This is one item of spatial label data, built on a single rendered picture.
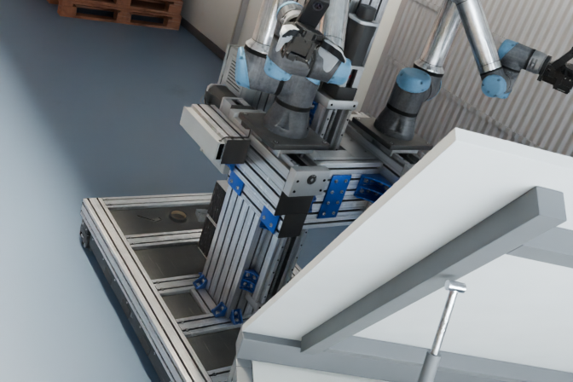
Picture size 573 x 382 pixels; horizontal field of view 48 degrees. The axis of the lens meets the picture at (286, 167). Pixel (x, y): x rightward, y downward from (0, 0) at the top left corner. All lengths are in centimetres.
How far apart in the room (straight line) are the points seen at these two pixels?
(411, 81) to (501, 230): 143
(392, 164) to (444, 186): 145
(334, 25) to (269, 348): 85
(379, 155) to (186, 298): 102
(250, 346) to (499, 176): 97
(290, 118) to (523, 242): 119
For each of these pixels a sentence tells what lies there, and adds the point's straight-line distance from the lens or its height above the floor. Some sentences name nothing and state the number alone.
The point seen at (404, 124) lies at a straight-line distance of 231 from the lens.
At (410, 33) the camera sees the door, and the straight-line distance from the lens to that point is 455.
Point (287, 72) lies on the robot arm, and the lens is 166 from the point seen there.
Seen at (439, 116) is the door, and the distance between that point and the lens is 431.
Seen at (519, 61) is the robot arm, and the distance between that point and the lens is 233.
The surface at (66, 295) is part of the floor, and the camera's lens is 298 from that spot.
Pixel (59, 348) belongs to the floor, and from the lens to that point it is 274.
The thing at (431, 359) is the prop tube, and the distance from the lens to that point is 103.
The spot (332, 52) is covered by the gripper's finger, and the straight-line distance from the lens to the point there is 142.
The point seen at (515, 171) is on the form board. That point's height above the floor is 166.
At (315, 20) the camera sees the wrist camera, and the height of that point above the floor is 161.
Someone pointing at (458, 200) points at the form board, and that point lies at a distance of 87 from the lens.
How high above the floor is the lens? 189
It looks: 24 degrees down
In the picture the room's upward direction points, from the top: 19 degrees clockwise
